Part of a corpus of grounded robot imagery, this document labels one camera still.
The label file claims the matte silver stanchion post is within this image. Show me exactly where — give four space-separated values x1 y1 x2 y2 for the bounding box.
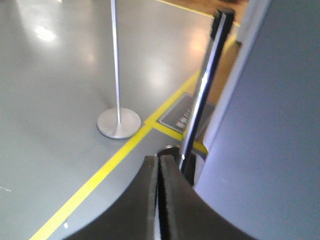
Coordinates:
96 0 142 140

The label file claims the chrome polished stanchion post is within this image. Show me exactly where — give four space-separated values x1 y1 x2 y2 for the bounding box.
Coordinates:
156 8 236 187

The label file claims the black floor sign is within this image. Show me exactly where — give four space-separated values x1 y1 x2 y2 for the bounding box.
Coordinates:
158 92 215 139

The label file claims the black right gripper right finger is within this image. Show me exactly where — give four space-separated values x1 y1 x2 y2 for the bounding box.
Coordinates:
158 155 254 240

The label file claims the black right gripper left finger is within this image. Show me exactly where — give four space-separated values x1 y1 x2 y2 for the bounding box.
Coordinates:
66 156 159 240

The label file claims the fridge door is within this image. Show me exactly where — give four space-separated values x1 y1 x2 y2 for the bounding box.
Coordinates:
196 0 320 240

